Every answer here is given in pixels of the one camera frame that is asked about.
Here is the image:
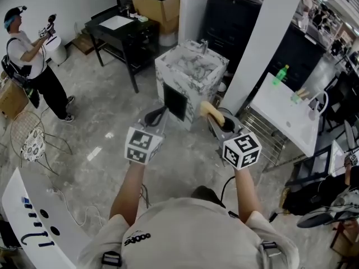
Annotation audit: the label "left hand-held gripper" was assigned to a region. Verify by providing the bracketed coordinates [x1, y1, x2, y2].
[125, 105, 171, 165]

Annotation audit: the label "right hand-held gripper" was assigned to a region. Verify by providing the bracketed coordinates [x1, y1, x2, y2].
[207, 107, 263, 170]

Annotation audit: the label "yellow sponge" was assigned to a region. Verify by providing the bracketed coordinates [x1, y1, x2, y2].
[199, 100, 226, 127]

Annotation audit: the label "person's left forearm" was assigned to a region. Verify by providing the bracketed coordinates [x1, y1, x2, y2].
[108, 161, 149, 226]

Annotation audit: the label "person's right forearm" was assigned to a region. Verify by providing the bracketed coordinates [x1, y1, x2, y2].
[233, 166, 263, 224]

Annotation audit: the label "white marble sink cabinet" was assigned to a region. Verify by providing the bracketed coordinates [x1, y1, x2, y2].
[154, 39, 230, 132]

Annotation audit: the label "person's black trousers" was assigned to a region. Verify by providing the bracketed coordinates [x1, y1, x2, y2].
[190, 185, 227, 208]

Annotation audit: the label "green plastic bottle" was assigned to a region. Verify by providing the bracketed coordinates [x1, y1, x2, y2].
[272, 64, 290, 87]

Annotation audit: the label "green cup with brushes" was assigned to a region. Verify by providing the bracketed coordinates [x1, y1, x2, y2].
[291, 87, 310, 105]

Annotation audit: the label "black marbled vanity desk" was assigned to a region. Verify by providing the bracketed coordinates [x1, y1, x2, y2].
[85, 8, 159, 94]

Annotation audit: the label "white bucket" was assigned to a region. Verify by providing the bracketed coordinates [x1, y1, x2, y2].
[158, 30, 179, 48]

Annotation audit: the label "white curved faucet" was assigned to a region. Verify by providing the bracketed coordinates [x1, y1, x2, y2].
[307, 90, 329, 122]

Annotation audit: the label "low black cabinet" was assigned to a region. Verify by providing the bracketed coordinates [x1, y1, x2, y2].
[268, 22, 328, 92]

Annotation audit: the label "flat brown cardboard piece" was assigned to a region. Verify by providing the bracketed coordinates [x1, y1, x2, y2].
[71, 32, 96, 56]

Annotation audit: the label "tall black cabinet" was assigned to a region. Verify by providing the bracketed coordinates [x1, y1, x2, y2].
[201, 0, 265, 74]

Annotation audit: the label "white inset basin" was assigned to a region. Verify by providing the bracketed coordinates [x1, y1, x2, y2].
[98, 15, 135, 30]

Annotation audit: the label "large open cardboard box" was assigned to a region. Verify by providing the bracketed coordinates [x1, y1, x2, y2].
[131, 0, 181, 35]

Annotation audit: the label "white round bin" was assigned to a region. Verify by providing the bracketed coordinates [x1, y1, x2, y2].
[44, 35, 68, 66]

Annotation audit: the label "person in white shirt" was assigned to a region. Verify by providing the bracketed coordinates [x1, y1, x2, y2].
[77, 197, 300, 269]

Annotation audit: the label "patterned seat cushion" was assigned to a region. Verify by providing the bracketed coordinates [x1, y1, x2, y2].
[21, 127, 47, 163]

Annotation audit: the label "small cardboard box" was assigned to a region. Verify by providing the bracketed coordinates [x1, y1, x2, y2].
[0, 78, 30, 120]

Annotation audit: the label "white counter with holes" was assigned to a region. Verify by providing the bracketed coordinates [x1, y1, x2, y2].
[1, 166, 92, 269]

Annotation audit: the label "chrome wire rack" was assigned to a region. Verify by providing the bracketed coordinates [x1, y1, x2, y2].
[237, 107, 291, 170]

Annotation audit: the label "black cable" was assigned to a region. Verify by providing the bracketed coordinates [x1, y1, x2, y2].
[220, 175, 237, 202]

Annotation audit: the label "white power strip cable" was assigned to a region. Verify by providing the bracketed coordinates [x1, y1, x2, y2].
[46, 188, 105, 227]

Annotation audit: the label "grey harness strap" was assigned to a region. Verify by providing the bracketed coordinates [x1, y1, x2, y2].
[259, 240, 282, 269]
[100, 251, 123, 267]

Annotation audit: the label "wire frame chair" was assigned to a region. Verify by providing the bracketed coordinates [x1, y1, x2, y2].
[10, 112, 73, 177]

